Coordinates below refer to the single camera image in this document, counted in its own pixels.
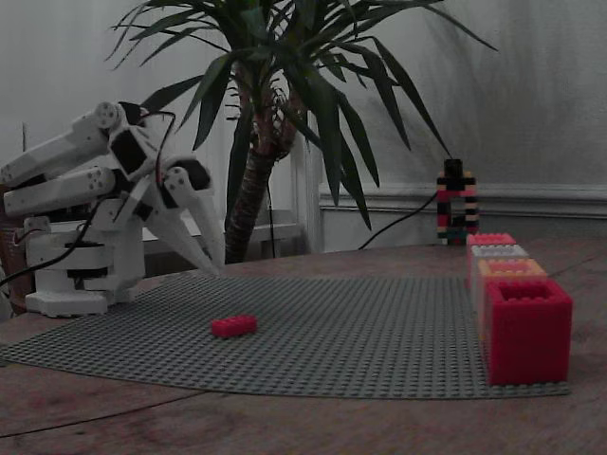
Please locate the grey lego box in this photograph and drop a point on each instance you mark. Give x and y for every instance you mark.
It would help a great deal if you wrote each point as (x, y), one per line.
(498, 251)

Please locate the orange lego box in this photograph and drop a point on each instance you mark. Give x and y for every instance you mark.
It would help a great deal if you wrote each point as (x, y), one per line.
(540, 271)

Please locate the red Lego brick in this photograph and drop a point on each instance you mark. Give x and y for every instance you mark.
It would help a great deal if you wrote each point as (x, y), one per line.
(234, 326)

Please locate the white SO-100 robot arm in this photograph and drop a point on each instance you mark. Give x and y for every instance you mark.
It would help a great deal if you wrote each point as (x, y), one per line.
(118, 265)

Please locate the pink lego box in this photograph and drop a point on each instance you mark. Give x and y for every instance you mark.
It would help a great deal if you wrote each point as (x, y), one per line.
(491, 238)

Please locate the gray Lego baseplate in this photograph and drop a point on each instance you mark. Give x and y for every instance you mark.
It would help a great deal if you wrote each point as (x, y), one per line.
(332, 341)

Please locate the green yucca plant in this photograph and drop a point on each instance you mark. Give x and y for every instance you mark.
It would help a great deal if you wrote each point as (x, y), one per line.
(246, 189)

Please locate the red lego box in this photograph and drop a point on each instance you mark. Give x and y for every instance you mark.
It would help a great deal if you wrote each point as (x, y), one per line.
(528, 341)

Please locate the brown chair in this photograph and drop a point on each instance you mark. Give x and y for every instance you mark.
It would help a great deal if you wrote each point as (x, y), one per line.
(12, 303)

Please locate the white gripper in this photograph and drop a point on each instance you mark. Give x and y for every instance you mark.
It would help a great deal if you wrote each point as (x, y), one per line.
(161, 195)

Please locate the multicolour Lego camera tower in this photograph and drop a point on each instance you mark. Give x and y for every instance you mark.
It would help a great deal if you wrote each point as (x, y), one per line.
(443, 213)

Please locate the small black camera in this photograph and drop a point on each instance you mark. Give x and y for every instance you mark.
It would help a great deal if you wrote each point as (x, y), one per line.
(453, 167)

